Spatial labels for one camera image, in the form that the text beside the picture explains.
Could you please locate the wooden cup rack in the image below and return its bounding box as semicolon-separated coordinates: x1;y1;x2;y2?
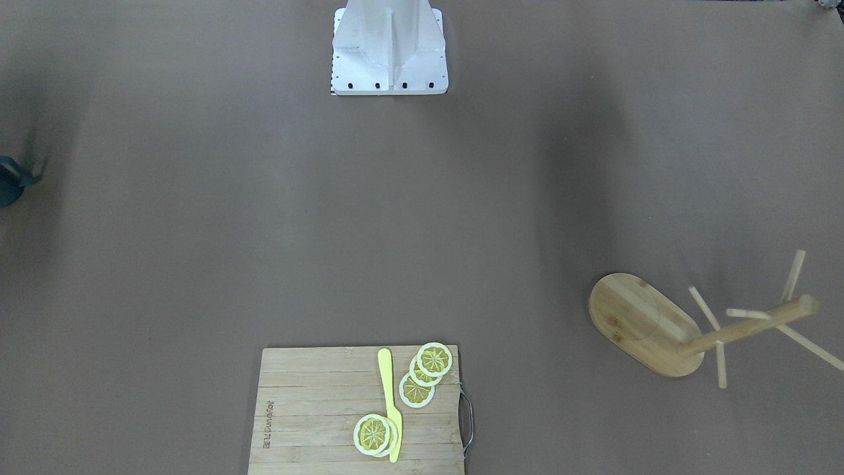
588;249;842;389

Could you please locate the bamboo cutting board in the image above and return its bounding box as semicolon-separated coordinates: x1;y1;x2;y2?
248;344;473;474

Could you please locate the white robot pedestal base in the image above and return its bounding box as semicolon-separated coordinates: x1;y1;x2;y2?
330;1;449;96

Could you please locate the lemon slice top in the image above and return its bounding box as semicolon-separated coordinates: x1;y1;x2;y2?
416;342;454;378

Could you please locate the yellow plastic knife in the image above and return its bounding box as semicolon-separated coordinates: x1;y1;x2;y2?
377;348;404;463

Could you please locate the lemon slice under pair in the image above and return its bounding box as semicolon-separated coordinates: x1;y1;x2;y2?
374;418;399;458

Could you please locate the lemon slice middle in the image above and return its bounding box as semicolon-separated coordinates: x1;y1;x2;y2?
409;356;443;387

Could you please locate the blue-grey mug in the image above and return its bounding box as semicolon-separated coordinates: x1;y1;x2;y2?
1;154;34;208

